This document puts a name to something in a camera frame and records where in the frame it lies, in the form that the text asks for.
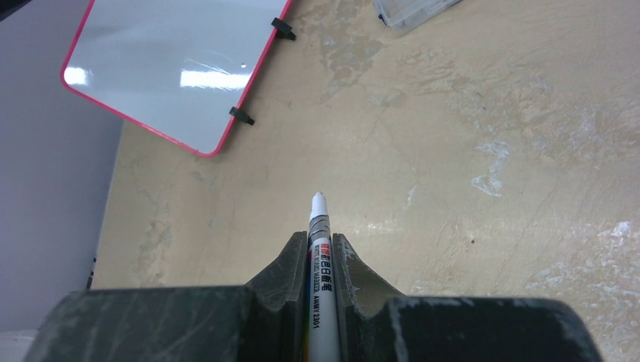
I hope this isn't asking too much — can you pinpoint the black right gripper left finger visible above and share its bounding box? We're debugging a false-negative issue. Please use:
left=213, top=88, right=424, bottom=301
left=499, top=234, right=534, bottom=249
left=25, top=232, right=306, bottom=361

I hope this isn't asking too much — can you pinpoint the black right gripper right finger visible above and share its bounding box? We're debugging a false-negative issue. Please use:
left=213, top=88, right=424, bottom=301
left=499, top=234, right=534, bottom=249
left=334, top=234, right=602, bottom=361

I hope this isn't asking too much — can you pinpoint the white whiteboard marker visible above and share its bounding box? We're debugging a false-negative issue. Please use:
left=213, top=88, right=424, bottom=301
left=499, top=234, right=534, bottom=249
left=303, top=192, right=340, bottom=361

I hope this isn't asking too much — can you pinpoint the pink framed whiteboard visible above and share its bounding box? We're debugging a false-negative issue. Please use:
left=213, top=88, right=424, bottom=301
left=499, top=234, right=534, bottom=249
left=60, top=0, right=291, bottom=157

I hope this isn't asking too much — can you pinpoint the black whiteboard clip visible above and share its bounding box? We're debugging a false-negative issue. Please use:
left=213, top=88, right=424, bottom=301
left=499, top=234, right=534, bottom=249
left=271, top=17, right=297, bottom=41
left=229, top=106, right=255, bottom=125

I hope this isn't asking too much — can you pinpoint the clear plastic screw box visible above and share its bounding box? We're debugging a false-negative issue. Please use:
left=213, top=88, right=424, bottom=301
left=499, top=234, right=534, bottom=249
left=373, top=0, right=460, bottom=35

